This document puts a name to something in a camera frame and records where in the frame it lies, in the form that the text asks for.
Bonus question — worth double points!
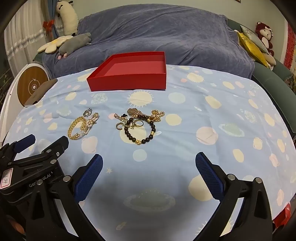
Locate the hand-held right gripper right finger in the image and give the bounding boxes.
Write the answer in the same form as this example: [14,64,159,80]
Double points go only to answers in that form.
[195,152,274,241]

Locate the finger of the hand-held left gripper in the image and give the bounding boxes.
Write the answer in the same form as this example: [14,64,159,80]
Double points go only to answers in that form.
[10,136,69,168]
[0,134,36,161]

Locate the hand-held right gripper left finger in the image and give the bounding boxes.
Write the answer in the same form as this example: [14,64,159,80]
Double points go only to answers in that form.
[25,153,104,241]

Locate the gold cuff bracelet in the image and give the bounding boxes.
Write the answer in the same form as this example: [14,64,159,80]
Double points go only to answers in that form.
[68,116,86,140]

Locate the pearl bow hair clip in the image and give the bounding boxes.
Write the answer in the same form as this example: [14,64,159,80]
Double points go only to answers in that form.
[80,112,100,137]

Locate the dark bead bracelet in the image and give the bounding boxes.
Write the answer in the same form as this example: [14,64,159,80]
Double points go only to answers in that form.
[124,117,156,145]

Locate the gold crown charm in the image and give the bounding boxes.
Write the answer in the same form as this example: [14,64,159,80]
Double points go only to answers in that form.
[114,113,129,123]

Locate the red cardboard box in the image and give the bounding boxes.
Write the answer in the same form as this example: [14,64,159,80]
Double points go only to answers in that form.
[87,51,167,92]

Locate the light blue planet print cloth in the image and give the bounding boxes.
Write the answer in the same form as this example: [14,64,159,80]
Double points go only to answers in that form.
[0,65,296,241]

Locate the white round wooden device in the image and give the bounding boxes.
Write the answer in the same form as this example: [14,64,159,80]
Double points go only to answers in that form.
[0,63,51,142]

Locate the red printed bag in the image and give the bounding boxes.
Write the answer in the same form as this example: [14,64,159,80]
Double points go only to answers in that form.
[273,202,292,227]

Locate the cream flower plush toy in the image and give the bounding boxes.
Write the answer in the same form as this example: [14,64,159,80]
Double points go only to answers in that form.
[37,35,74,54]

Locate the grey plush toy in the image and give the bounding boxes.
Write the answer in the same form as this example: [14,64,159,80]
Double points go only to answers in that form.
[58,32,92,60]

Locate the white curtain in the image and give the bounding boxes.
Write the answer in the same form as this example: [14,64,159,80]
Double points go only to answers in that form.
[4,0,60,70]

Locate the green sofa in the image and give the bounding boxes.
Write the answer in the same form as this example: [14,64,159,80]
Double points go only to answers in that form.
[228,19,296,132]

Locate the colourful printed fabric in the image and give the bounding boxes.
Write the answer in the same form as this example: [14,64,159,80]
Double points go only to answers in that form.
[285,74,296,93]

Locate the white llama plush toy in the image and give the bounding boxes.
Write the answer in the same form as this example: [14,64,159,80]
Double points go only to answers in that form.
[55,0,79,36]

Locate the gold cushion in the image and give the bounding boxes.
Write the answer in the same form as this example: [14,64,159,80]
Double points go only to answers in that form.
[236,31,271,69]

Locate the purple-blue blanket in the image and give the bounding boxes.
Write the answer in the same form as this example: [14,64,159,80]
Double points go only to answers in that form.
[42,5,255,79]

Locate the red monkey plush toy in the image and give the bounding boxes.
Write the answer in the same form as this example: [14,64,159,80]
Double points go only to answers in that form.
[255,22,275,57]

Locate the red wall hanging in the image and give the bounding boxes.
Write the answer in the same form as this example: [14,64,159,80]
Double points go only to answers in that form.
[284,24,296,70]

